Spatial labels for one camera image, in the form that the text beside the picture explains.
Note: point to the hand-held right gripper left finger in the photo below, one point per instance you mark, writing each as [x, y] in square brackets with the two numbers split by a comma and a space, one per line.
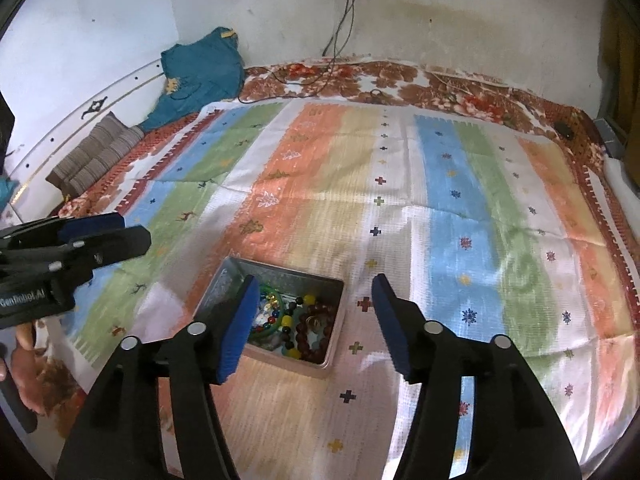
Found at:
[237, 325]

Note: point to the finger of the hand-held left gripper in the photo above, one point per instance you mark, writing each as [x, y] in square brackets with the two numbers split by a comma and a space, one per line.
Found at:
[120, 242]
[90, 224]

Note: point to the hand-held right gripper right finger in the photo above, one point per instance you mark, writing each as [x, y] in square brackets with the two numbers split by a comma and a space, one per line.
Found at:
[392, 325]

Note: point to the green jade bangle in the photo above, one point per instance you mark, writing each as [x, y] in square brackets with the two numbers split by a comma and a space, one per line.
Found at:
[272, 294]

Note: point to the metal tin box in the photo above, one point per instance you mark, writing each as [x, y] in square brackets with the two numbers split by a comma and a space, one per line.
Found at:
[300, 280]

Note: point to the person's left hand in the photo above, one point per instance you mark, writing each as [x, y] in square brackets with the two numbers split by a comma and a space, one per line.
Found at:
[32, 370]

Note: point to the brown striped pillow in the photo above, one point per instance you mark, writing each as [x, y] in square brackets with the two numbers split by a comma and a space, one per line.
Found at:
[95, 152]

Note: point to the colourful striped cloth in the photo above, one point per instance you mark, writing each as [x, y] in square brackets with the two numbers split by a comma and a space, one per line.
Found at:
[450, 210]

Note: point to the white bed headboard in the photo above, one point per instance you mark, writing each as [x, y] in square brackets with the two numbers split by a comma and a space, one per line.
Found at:
[100, 95]

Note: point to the teal garment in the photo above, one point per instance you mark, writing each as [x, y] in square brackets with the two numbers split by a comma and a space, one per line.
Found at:
[200, 75]

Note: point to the brown floral bedsheet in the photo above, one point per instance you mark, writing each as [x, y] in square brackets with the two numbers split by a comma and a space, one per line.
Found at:
[400, 80]

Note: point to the small black object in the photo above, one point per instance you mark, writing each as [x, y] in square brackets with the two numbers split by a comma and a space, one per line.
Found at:
[565, 130]

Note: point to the white bolster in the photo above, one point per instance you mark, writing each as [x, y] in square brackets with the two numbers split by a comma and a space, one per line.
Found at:
[622, 185]

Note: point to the grey box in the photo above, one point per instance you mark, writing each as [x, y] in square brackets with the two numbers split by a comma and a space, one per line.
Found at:
[610, 137]

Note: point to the yellow hanging cloth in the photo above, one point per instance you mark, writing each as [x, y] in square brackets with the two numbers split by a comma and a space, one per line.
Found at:
[625, 70]

